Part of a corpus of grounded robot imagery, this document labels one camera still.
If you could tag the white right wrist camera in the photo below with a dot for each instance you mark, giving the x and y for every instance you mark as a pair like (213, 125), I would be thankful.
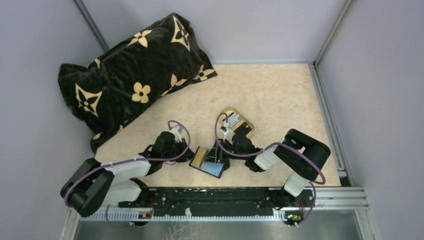
(227, 132)

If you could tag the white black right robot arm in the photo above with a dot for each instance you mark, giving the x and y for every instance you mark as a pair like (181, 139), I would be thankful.
(305, 155)

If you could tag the aluminium frame rail front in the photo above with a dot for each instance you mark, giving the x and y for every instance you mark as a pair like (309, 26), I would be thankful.
(325, 199)

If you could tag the black floral pillow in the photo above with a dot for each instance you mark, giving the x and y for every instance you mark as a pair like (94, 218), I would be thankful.
(118, 86)

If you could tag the aluminium right side rail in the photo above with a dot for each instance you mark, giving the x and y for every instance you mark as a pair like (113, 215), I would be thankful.
(331, 127)

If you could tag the beige oval card holder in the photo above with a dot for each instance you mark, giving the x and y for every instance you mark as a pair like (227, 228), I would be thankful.
(223, 115)

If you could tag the gold card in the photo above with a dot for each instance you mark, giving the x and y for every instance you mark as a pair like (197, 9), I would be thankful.
(200, 154)

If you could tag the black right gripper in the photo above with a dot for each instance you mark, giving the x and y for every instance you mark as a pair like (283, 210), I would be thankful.
(224, 150)

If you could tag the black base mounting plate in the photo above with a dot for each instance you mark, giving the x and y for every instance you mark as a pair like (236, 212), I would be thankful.
(218, 202)

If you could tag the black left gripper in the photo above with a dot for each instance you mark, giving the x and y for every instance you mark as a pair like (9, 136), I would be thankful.
(183, 153)

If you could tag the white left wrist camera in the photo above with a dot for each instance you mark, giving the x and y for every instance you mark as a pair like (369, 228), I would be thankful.
(176, 131)

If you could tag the black leather card wallet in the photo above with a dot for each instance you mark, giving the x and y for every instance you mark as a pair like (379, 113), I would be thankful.
(210, 161)

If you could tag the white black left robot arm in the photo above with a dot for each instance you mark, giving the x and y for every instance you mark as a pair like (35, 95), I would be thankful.
(95, 185)

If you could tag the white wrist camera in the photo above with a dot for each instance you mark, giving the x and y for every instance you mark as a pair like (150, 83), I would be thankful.
(176, 131)
(227, 132)

